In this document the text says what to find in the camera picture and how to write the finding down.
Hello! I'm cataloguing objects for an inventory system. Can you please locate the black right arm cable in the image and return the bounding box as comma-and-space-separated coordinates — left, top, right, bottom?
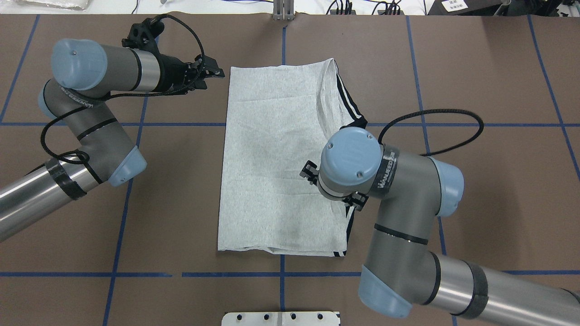
377, 109, 484, 157

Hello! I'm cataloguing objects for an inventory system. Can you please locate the black device with label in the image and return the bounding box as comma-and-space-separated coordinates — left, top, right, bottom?
427, 0, 511, 16

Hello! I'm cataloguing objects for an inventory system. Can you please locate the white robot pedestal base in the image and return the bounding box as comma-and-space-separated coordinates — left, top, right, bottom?
220, 311, 342, 326

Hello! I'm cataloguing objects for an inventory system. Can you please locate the clear plastic bag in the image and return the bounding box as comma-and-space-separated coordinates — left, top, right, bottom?
15, 0, 91, 10

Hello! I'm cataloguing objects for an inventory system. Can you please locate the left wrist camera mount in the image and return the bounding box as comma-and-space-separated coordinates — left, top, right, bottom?
121, 17, 165, 53

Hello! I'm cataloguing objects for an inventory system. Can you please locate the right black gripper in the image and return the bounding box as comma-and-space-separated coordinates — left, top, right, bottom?
300, 160, 369, 212

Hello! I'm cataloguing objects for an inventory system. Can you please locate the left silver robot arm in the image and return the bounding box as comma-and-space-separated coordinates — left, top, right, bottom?
1, 38, 225, 241

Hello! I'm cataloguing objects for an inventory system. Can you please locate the grey cartoon print t-shirt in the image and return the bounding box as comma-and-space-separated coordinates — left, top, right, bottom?
217, 58, 363, 257

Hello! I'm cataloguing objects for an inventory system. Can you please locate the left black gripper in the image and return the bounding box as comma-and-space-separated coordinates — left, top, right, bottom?
157, 54, 226, 93

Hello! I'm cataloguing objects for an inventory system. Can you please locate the aluminium frame post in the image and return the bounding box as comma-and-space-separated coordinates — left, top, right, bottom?
272, 0, 295, 21

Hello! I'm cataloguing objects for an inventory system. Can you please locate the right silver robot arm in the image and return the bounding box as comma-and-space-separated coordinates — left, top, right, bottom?
299, 127, 580, 326

